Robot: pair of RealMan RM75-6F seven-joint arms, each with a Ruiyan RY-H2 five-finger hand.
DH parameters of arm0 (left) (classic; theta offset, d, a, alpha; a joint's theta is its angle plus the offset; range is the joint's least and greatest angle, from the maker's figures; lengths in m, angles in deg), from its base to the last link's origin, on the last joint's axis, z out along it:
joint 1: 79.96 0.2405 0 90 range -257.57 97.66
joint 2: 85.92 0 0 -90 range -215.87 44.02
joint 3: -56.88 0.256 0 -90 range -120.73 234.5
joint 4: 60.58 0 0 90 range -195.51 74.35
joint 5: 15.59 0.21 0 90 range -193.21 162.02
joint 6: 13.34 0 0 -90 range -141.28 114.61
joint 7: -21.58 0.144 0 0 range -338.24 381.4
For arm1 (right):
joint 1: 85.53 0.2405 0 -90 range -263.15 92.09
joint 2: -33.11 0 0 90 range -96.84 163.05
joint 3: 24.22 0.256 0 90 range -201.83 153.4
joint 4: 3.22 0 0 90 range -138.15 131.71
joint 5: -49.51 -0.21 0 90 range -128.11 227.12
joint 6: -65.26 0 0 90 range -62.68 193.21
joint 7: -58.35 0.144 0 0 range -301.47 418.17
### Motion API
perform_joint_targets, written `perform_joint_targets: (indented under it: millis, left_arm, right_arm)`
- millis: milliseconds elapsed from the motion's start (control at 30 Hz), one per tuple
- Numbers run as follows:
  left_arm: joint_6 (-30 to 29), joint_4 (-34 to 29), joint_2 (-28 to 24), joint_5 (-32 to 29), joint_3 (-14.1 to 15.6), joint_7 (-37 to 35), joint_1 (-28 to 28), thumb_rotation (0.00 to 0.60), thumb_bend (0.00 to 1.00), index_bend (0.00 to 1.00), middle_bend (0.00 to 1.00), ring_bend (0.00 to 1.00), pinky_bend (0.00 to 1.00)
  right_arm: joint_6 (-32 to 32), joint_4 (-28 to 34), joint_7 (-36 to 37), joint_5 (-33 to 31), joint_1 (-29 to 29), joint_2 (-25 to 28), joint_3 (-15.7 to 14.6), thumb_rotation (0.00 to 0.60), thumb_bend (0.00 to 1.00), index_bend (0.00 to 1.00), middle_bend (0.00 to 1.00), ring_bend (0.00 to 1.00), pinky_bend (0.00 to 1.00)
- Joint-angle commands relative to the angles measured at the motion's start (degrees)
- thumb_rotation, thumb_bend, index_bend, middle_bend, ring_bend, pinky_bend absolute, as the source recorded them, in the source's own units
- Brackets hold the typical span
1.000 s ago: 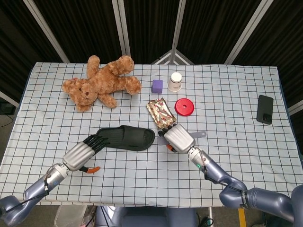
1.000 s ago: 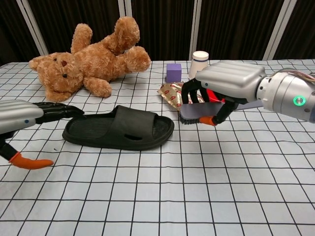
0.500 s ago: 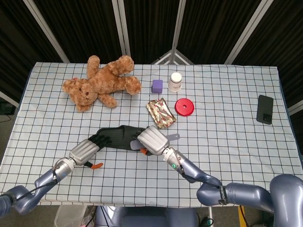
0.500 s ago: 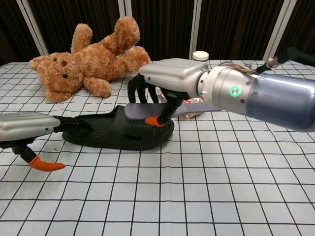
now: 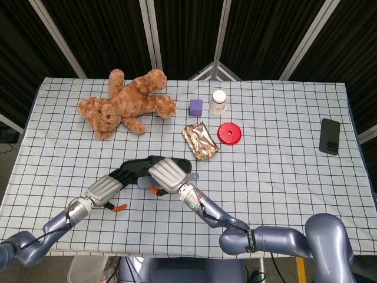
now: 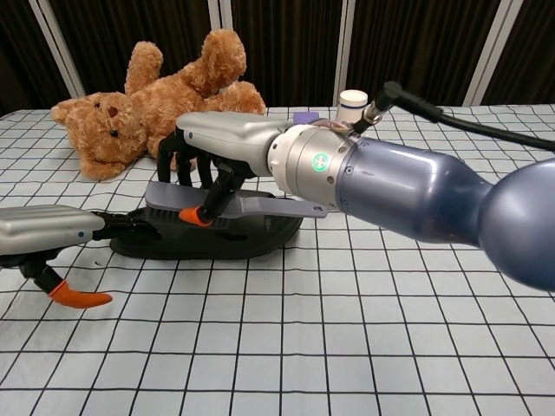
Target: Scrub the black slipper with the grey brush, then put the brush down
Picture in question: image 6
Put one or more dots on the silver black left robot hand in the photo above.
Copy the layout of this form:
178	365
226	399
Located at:
43	229

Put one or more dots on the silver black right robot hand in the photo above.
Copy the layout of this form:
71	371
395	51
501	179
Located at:
225	134

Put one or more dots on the grey scrub brush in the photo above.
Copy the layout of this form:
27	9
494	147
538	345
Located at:
173	197

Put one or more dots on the black rubber slipper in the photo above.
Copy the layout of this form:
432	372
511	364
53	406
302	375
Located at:
243	247

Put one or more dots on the blue grey right robot arm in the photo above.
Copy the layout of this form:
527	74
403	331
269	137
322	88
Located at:
412	186

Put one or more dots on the purple foam cube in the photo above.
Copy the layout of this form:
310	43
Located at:
305	117

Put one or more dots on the brown plush teddy bear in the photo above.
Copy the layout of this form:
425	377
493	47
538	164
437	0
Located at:
130	112

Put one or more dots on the black folding screen panel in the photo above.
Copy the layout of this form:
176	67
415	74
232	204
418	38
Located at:
412	43
13	43
108	26
282	43
537	43

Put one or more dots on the white paper cup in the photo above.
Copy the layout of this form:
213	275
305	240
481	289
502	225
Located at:
352	102

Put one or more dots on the white black checkered tablecloth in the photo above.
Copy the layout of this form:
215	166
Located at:
277	346

